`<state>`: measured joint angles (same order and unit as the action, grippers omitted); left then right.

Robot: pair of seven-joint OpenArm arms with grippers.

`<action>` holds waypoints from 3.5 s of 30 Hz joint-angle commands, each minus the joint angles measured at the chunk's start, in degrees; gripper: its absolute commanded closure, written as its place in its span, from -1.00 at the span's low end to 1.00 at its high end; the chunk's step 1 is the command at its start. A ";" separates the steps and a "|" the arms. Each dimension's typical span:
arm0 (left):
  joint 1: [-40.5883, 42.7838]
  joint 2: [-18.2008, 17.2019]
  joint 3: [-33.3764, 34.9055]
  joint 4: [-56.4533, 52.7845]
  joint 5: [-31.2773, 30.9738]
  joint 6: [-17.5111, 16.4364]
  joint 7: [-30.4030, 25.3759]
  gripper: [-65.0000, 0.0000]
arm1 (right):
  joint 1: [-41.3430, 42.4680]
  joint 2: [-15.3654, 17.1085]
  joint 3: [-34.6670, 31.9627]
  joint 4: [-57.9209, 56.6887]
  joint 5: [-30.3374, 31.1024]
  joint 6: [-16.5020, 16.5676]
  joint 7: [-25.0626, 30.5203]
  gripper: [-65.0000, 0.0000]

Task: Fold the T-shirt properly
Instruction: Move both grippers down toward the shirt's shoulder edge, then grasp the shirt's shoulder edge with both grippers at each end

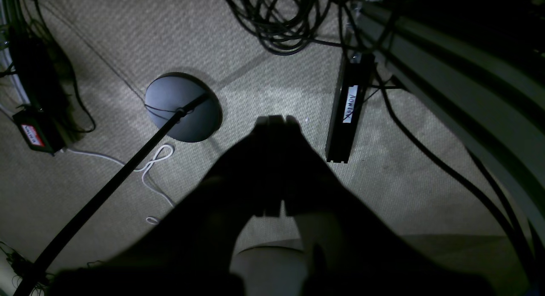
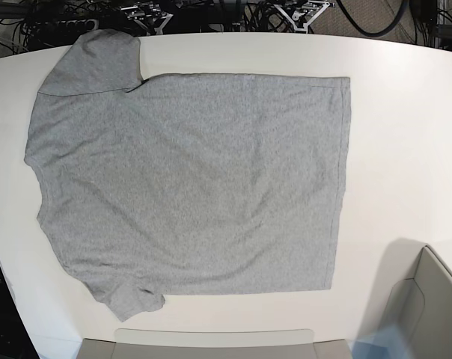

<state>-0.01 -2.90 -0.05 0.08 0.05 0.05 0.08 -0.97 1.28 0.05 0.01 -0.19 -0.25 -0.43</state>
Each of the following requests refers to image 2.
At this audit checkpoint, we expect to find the grey T-shirt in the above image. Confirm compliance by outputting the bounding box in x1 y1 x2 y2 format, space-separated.
25 30 351 321

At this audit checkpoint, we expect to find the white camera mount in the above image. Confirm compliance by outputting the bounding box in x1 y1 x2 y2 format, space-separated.
273 0 335 34
121 6 173 35

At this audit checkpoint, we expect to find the black cable bundle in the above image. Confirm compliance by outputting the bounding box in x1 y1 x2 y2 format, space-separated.
0 0 452 49

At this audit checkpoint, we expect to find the beige bin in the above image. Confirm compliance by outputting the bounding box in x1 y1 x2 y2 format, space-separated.
77 328 352 358
374 246 452 358

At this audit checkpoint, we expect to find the black power strip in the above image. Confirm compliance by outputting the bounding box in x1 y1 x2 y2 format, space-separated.
36 19 100 34

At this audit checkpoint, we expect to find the beige bin right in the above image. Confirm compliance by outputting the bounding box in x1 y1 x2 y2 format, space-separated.
374 246 452 358

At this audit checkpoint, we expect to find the beige bin front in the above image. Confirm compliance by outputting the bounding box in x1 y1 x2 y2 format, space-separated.
77 328 352 358

